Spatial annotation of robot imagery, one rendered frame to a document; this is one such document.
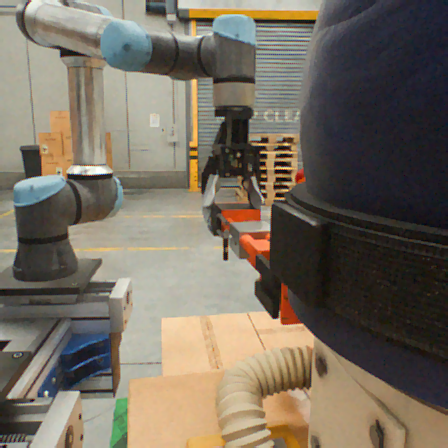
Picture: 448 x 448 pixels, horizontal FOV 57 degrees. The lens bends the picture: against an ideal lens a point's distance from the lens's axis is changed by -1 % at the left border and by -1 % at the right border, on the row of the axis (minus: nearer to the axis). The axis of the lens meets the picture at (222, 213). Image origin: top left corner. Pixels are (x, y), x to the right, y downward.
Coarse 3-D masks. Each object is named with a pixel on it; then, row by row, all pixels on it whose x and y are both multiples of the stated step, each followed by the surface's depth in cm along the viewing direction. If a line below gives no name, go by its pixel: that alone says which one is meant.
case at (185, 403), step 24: (144, 384) 49; (168, 384) 49; (192, 384) 49; (216, 384) 49; (144, 408) 44; (168, 408) 44; (192, 408) 44; (216, 408) 45; (264, 408) 45; (288, 408) 45; (144, 432) 41; (168, 432) 41; (192, 432) 41; (216, 432) 41
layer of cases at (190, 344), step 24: (264, 312) 194; (168, 336) 171; (192, 336) 171; (216, 336) 171; (240, 336) 171; (264, 336) 171; (288, 336) 171; (312, 336) 171; (168, 360) 153; (192, 360) 153; (216, 360) 153; (240, 360) 153
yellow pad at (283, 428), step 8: (272, 432) 38; (280, 432) 38; (288, 432) 38; (192, 440) 37; (200, 440) 37; (208, 440) 37; (216, 440) 37; (224, 440) 37; (272, 440) 37; (280, 440) 37; (288, 440) 37
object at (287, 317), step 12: (264, 252) 48; (264, 264) 45; (264, 276) 45; (276, 276) 42; (264, 288) 46; (276, 288) 42; (264, 300) 45; (276, 300) 43; (276, 312) 43; (288, 312) 42; (288, 324) 42
